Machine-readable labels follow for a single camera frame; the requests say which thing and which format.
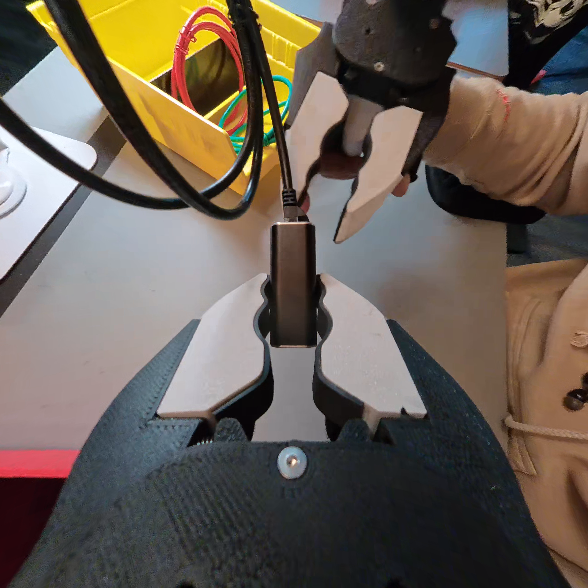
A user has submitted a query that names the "green ethernet cable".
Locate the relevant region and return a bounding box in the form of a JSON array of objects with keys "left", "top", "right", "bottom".
[{"left": 219, "top": 75, "right": 293, "bottom": 155}]

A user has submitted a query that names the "person's right hand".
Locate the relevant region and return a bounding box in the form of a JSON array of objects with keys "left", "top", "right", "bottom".
[{"left": 300, "top": 125, "right": 412, "bottom": 213}]

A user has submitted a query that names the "white office table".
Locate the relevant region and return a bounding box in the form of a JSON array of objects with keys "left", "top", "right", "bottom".
[{"left": 448, "top": 0, "right": 511, "bottom": 77}]

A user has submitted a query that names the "red ethernet cable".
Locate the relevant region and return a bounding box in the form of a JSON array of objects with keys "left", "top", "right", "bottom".
[{"left": 170, "top": 6, "right": 247, "bottom": 135}]

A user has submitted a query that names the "black office chair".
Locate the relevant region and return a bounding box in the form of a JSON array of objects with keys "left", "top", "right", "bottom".
[{"left": 425, "top": 164, "right": 548, "bottom": 254}]

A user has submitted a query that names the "black bin divider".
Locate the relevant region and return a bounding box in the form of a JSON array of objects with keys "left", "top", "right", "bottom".
[{"left": 149, "top": 38, "right": 251, "bottom": 135}]

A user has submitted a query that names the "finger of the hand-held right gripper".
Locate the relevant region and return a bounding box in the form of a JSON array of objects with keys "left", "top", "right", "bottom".
[
  {"left": 333, "top": 107, "right": 424, "bottom": 245},
  {"left": 284, "top": 71, "right": 350, "bottom": 210}
]

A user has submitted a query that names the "black ethernet adapter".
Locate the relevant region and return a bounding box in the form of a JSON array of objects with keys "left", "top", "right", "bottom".
[{"left": 269, "top": 221, "right": 319, "bottom": 349}]

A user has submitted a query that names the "red plastic bin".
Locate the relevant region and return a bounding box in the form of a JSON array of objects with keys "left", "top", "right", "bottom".
[{"left": 0, "top": 449, "right": 82, "bottom": 588}]

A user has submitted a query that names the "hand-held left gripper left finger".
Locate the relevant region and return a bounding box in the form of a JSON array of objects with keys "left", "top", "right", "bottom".
[{"left": 157, "top": 273, "right": 275, "bottom": 425}]

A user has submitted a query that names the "person's right forearm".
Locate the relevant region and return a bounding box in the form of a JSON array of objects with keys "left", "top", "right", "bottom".
[{"left": 425, "top": 76, "right": 588, "bottom": 217}]

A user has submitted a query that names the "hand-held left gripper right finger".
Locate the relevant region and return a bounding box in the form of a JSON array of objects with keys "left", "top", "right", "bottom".
[{"left": 312, "top": 273, "right": 429, "bottom": 435}]

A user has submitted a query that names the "black ethernet cable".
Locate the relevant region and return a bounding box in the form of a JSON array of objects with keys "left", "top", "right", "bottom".
[{"left": 0, "top": 0, "right": 310, "bottom": 224}]

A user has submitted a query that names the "yellow plastic bin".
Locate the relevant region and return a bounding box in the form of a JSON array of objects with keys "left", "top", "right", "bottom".
[{"left": 27, "top": 0, "right": 322, "bottom": 197}]

